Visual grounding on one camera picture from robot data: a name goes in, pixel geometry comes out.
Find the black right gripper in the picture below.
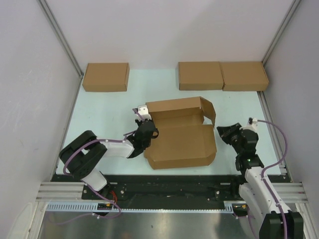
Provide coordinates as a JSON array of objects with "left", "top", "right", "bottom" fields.
[{"left": 216, "top": 122, "right": 243, "bottom": 155}]

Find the cardboard box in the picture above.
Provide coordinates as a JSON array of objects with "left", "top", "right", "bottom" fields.
[
  {"left": 82, "top": 63, "right": 130, "bottom": 92},
  {"left": 144, "top": 97, "right": 217, "bottom": 170},
  {"left": 178, "top": 62, "right": 224, "bottom": 91},
  {"left": 220, "top": 61, "right": 269, "bottom": 92}
]

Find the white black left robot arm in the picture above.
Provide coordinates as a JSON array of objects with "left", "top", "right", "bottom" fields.
[{"left": 59, "top": 119, "right": 159, "bottom": 199}]

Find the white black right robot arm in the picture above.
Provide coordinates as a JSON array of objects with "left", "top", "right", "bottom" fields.
[{"left": 217, "top": 118, "right": 304, "bottom": 239}]

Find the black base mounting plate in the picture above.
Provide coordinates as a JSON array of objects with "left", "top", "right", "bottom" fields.
[{"left": 51, "top": 174, "right": 291, "bottom": 207}]

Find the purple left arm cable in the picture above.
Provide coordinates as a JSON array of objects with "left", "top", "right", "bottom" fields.
[{"left": 47, "top": 108, "right": 145, "bottom": 225}]

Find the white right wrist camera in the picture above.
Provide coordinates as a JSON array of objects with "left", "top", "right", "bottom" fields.
[{"left": 247, "top": 118, "right": 258, "bottom": 132}]

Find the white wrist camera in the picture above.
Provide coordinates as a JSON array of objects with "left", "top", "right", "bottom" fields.
[
  {"left": 135, "top": 105, "right": 152, "bottom": 121},
  {"left": 247, "top": 118, "right": 258, "bottom": 132}
]

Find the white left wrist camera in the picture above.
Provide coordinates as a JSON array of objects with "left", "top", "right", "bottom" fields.
[{"left": 135, "top": 105, "right": 152, "bottom": 121}]

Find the white slotted cable duct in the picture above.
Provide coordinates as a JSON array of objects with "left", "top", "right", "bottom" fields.
[{"left": 46, "top": 200, "right": 252, "bottom": 214}]

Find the aluminium corner post left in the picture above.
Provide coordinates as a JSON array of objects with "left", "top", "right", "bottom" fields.
[{"left": 36, "top": 0, "right": 83, "bottom": 77}]

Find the aluminium corner post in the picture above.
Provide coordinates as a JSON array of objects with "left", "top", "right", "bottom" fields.
[
  {"left": 261, "top": 0, "right": 303, "bottom": 66},
  {"left": 36, "top": 0, "right": 83, "bottom": 77}
]

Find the aluminium corner post right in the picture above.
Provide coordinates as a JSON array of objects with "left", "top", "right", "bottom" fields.
[{"left": 261, "top": 0, "right": 303, "bottom": 66}]

